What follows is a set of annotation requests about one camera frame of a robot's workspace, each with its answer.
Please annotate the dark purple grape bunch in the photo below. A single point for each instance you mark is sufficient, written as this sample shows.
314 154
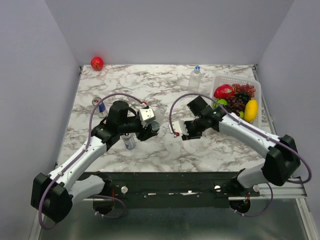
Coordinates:
238 102

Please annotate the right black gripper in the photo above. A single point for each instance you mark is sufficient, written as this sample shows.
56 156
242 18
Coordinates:
190 135

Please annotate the upright red bull can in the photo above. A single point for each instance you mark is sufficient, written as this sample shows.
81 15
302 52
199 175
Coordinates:
101 109

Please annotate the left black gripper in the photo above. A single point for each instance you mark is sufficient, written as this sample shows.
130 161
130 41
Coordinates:
148 133

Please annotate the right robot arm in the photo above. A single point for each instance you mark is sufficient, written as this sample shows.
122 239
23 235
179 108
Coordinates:
279 153

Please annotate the clear unlabeled plastic bottle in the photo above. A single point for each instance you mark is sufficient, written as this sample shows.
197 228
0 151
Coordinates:
194 81

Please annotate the green label water bottle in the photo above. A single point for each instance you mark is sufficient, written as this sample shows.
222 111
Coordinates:
159 114

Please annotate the red apple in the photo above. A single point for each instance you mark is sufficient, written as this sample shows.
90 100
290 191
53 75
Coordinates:
97 63

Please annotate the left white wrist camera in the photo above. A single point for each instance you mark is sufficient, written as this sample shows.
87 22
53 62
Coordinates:
146 116

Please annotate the white plastic fruit basket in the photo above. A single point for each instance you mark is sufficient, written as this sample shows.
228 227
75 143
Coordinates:
220 79

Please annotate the red dragon fruit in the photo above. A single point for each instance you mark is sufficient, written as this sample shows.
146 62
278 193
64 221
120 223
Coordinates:
224 91

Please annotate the tilted silver drink can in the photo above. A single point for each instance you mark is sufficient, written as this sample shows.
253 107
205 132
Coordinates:
128 141

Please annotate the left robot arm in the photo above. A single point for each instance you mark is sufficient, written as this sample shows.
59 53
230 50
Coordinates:
55 193

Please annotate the red grape bunch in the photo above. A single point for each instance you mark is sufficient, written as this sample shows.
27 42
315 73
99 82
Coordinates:
245 88

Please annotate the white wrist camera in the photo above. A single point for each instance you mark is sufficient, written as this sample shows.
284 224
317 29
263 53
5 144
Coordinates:
178 128
146 116

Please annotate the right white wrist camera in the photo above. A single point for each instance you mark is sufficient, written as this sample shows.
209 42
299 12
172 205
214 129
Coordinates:
178 128

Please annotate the green striped ball fruit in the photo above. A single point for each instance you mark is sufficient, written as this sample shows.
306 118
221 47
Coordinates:
220 101

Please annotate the black mounting base rail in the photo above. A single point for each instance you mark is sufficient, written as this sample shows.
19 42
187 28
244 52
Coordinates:
161 190

